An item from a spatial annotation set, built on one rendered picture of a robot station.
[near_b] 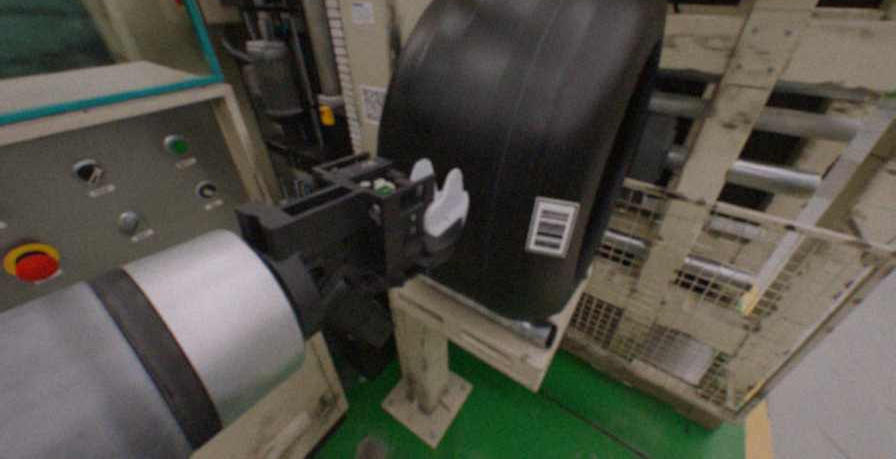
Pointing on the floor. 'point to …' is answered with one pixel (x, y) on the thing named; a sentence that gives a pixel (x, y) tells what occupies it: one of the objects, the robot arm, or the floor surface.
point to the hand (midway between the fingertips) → (456, 203)
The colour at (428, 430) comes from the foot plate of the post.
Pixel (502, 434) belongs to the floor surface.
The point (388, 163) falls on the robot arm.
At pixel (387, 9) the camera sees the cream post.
